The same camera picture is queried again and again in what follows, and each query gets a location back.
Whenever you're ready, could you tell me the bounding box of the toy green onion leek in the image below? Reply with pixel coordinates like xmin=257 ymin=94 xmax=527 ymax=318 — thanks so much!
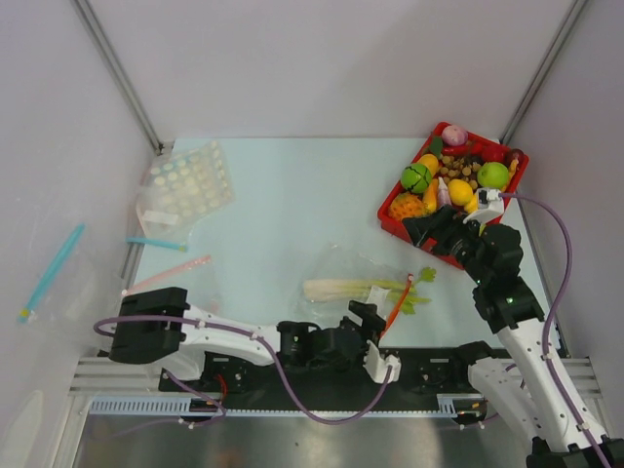
xmin=303 ymin=267 xmax=437 ymax=315

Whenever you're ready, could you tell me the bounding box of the clear bag with orange zipper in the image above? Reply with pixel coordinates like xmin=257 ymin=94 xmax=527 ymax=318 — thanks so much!
xmin=295 ymin=245 xmax=430 ymax=328

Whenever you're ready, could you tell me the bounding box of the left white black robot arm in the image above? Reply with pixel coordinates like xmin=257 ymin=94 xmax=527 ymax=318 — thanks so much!
xmin=94 ymin=287 xmax=401 ymax=390

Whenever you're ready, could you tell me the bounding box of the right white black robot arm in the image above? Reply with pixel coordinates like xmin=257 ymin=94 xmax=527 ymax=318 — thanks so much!
xmin=403 ymin=206 xmax=623 ymax=467

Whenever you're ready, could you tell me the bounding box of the clear bag teal zipper table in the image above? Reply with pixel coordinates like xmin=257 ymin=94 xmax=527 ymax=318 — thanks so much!
xmin=125 ymin=237 xmax=187 ymax=253

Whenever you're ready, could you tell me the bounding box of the bag of white round stickers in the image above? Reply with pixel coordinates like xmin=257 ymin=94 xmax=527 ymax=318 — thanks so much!
xmin=136 ymin=140 xmax=234 ymax=226

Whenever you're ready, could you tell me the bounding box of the clear bag with teal zipper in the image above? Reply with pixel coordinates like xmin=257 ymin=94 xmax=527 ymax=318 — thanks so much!
xmin=18 ymin=223 xmax=123 ymax=348

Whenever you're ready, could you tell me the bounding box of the toy pineapple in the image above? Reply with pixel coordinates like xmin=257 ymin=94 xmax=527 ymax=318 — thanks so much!
xmin=388 ymin=192 xmax=427 ymax=221

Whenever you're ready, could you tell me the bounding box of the yellow toy lemon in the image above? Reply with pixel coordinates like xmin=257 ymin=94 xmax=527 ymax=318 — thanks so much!
xmin=448 ymin=178 xmax=474 ymax=207

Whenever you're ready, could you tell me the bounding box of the green toy watermelon ball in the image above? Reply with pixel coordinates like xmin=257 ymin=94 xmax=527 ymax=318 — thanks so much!
xmin=400 ymin=163 xmax=433 ymax=195

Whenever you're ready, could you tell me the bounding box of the orange toy fruit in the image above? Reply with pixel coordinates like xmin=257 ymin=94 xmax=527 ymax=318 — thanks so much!
xmin=417 ymin=153 xmax=440 ymax=176

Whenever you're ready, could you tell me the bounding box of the brown toy mushrooms cluster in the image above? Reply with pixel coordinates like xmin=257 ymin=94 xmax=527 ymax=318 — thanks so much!
xmin=439 ymin=155 xmax=484 ymax=182

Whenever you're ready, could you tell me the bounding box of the red plastic tray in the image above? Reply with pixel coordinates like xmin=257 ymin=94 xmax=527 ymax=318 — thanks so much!
xmin=377 ymin=122 xmax=529 ymax=269

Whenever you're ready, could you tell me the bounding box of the green toy apple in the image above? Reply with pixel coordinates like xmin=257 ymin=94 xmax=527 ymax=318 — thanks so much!
xmin=477 ymin=162 xmax=509 ymax=189

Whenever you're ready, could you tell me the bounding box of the red toy chili pepper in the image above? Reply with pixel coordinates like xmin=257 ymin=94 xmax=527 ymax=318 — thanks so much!
xmin=442 ymin=140 xmax=485 ymax=158

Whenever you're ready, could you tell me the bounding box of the pink toy onion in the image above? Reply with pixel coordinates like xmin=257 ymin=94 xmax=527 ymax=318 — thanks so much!
xmin=441 ymin=125 xmax=469 ymax=147

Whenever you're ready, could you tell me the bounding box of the dark red toy fruit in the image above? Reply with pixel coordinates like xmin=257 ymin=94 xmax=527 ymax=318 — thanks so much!
xmin=504 ymin=148 xmax=526 ymax=167

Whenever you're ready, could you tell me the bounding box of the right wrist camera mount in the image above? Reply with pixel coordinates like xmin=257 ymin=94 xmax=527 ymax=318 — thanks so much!
xmin=463 ymin=188 xmax=505 ymax=224

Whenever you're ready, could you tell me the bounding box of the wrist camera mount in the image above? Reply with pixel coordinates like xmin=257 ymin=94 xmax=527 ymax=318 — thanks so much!
xmin=463 ymin=188 xmax=505 ymax=224
xmin=363 ymin=340 xmax=402 ymax=384

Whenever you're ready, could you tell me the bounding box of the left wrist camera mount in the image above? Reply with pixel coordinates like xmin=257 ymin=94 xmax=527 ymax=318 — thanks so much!
xmin=363 ymin=340 xmax=402 ymax=384

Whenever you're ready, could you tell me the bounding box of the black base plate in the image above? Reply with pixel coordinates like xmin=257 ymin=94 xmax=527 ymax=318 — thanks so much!
xmin=185 ymin=347 xmax=476 ymax=411

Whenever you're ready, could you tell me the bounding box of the white slotted cable duct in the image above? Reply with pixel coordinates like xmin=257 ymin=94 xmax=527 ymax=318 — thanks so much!
xmin=89 ymin=396 xmax=223 ymax=417

